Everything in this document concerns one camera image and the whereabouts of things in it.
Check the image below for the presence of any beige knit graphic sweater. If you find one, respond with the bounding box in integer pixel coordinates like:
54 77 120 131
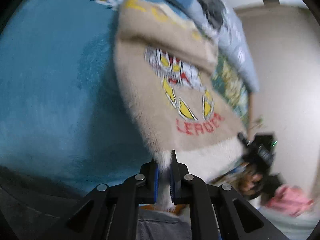
114 0 245 210

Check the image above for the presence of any person's right hand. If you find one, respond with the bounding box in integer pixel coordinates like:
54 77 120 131
238 173 263 196

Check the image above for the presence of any pink cloth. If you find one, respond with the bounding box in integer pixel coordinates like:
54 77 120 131
265 184 314 217

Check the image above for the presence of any teal floral plush blanket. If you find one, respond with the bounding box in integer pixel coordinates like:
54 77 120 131
0 0 251 196

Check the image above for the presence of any dark grey garment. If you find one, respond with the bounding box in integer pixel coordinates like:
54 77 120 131
197 0 225 30

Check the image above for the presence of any grey-blue floral quilt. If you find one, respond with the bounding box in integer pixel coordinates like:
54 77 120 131
170 0 259 93

